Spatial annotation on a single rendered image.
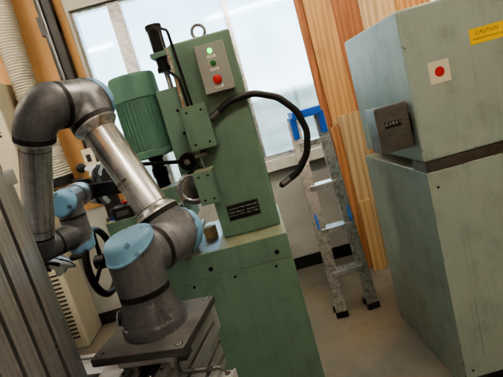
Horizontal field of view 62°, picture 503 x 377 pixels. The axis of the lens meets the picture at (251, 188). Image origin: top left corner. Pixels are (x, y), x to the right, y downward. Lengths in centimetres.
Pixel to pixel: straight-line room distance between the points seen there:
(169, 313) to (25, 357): 28
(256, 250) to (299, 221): 165
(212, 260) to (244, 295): 17
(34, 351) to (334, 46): 249
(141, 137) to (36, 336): 86
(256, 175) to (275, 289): 41
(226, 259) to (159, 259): 55
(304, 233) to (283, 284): 163
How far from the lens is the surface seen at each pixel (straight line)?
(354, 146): 279
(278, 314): 158
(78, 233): 130
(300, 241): 315
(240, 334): 161
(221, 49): 146
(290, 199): 305
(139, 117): 158
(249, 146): 151
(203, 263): 150
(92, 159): 300
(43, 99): 108
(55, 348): 97
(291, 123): 228
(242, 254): 148
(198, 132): 143
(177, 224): 104
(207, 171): 144
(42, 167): 112
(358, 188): 282
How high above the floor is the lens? 124
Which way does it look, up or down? 11 degrees down
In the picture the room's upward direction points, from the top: 16 degrees counter-clockwise
